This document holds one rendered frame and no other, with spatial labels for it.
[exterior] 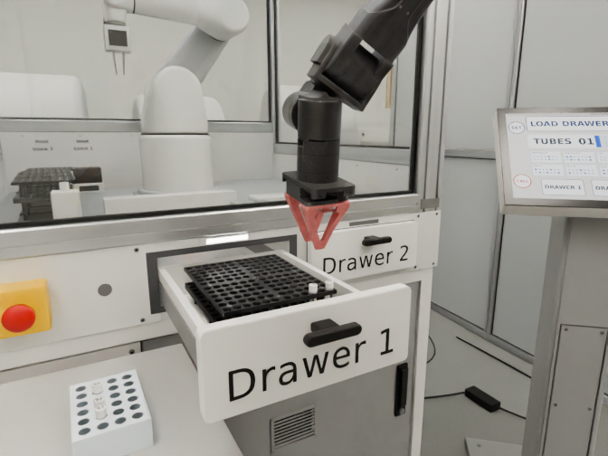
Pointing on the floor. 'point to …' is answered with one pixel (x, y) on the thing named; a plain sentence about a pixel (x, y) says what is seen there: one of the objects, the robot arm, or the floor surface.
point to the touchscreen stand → (566, 346)
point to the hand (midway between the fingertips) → (314, 239)
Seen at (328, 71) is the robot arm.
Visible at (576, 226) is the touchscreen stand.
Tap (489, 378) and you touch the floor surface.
